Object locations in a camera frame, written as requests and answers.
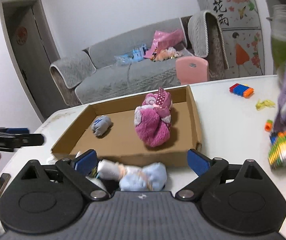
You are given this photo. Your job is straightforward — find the white N95 mask roll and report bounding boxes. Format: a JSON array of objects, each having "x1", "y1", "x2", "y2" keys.
[{"x1": 97, "y1": 159, "x2": 127, "y2": 181}]

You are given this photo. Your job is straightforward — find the small grey sock bundle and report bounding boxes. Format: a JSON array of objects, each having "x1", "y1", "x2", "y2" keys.
[{"x1": 91, "y1": 115, "x2": 112, "y2": 137}]

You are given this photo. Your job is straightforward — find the light blue sock bundle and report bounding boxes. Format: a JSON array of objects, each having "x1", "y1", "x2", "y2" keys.
[{"x1": 119, "y1": 163, "x2": 167, "y2": 192}]

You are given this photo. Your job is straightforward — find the pink fluffy sock bundle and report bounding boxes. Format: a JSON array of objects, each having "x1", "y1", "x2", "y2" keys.
[{"x1": 134, "y1": 88, "x2": 172, "y2": 147}]

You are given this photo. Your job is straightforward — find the brown cardboard box tray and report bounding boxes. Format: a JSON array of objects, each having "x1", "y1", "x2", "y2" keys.
[{"x1": 52, "y1": 86, "x2": 203, "y2": 167}]

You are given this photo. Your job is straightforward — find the small orange toy piece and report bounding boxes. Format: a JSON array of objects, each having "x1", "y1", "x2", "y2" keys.
[{"x1": 264, "y1": 119, "x2": 274, "y2": 132}]

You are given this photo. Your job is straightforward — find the yellow rubber band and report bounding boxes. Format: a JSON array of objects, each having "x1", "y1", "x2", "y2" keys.
[{"x1": 255, "y1": 100, "x2": 276, "y2": 111}]

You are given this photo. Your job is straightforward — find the colourful toy block stick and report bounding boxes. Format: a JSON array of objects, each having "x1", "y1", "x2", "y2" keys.
[{"x1": 229, "y1": 83, "x2": 254, "y2": 98}]

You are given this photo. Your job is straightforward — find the dark grey door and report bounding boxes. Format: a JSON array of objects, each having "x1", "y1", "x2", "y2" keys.
[{"x1": 0, "y1": 0, "x2": 66, "y2": 120}]

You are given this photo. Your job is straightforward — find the pink plastic chair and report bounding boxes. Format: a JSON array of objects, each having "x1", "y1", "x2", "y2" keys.
[{"x1": 176, "y1": 56, "x2": 209, "y2": 85}]

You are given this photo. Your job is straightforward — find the grey covered sofa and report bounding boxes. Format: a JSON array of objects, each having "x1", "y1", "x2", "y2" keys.
[{"x1": 49, "y1": 10, "x2": 229, "y2": 107}]

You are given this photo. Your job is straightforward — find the orange plush toy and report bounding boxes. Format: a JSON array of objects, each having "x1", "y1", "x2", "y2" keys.
[{"x1": 151, "y1": 49, "x2": 173, "y2": 61}]

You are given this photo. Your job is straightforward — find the blue toy castle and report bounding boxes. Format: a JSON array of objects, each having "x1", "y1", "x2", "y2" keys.
[{"x1": 114, "y1": 44, "x2": 147, "y2": 66}]

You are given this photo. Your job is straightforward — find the pink plastic bag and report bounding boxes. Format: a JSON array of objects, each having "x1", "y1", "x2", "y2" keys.
[{"x1": 144, "y1": 29, "x2": 185, "y2": 59}]

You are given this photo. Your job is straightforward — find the decorated grey refrigerator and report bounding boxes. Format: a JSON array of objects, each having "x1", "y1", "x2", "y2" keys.
[{"x1": 197, "y1": 0, "x2": 265, "y2": 79}]

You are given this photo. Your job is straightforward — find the glass fish bowl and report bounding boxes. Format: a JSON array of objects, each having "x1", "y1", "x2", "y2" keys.
[{"x1": 270, "y1": 4, "x2": 286, "y2": 81}]

